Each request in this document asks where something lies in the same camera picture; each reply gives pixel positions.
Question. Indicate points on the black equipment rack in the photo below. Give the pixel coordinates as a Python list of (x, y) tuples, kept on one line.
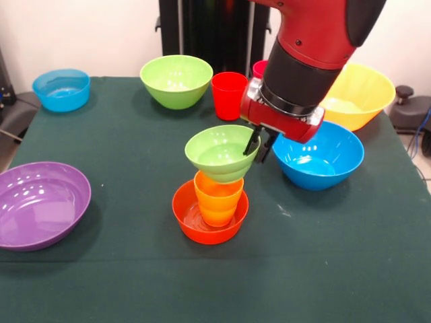
[(5, 84)]

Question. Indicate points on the orange plastic bowl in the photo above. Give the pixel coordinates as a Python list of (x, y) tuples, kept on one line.
[(188, 222)]

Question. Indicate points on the dark green tablecloth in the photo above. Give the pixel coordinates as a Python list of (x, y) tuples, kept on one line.
[(215, 279)]

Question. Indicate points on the purple plastic bowl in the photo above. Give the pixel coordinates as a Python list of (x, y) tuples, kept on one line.
[(40, 208)]

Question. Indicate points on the red plastic cup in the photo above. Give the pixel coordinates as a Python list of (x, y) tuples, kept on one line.
[(229, 101)]

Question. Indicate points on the small green ribbed bowl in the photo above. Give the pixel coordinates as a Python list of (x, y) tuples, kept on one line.
[(219, 161)]

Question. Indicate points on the grey machine base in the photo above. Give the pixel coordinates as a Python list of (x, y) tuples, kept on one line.
[(20, 111)]

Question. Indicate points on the pink plastic cup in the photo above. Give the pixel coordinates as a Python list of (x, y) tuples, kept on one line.
[(259, 69)]

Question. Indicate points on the large green plastic bowl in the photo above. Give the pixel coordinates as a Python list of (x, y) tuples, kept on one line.
[(175, 80)]

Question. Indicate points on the orange plastic cup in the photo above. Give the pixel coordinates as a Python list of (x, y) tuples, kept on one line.
[(219, 205)]

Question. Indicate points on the small blue plastic bowl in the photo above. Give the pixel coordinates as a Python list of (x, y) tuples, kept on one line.
[(62, 97)]

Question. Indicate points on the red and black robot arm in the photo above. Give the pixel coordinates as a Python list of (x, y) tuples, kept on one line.
[(303, 67)]

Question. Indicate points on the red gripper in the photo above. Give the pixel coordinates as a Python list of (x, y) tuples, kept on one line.
[(279, 119)]

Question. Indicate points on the grey base with black knob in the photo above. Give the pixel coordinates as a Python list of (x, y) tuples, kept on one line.
[(410, 111)]

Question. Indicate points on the yellow plastic bowl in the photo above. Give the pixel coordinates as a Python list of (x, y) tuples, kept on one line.
[(363, 101)]

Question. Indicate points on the large blue plastic bowl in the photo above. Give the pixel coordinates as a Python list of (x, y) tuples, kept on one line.
[(320, 161)]

